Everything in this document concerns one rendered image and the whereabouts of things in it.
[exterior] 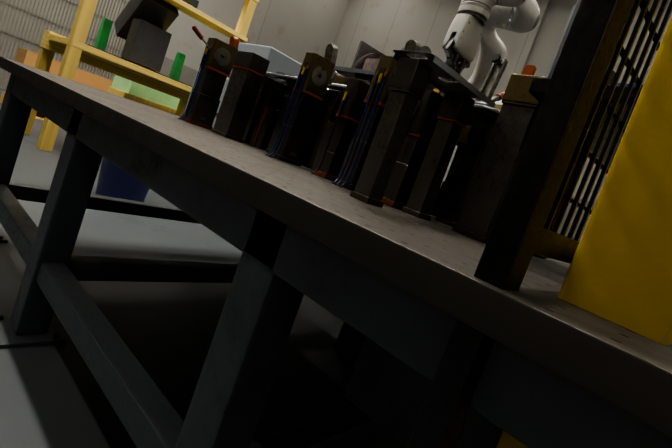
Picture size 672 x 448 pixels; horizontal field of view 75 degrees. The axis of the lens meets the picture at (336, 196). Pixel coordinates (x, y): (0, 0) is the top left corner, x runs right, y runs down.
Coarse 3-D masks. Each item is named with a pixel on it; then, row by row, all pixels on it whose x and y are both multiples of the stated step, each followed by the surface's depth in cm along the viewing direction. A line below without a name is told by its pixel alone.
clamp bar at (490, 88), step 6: (498, 54) 129; (492, 60) 130; (498, 60) 129; (504, 60) 130; (492, 66) 132; (498, 66) 132; (504, 66) 131; (492, 72) 133; (498, 72) 130; (486, 78) 132; (492, 78) 132; (498, 78) 131; (486, 84) 132; (492, 84) 130; (480, 90) 132; (486, 90) 132; (492, 90) 130
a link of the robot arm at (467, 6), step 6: (462, 6) 115; (468, 6) 113; (474, 6) 113; (480, 6) 113; (486, 6) 113; (462, 12) 116; (468, 12) 114; (474, 12) 113; (480, 12) 113; (486, 12) 113; (486, 18) 114
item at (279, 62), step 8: (240, 48) 355; (248, 48) 348; (256, 48) 341; (264, 48) 334; (272, 48) 331; (264, 56) 333; (272, 56) 333; (280, 56) 338; (272, 64) 335; (280, 64) 340; (288, 64) 346; (296, 64) 351; (272, 72) 337; (288, 72) 348; (296, 72) 354; (192, 88) 388; (224, 88) 357
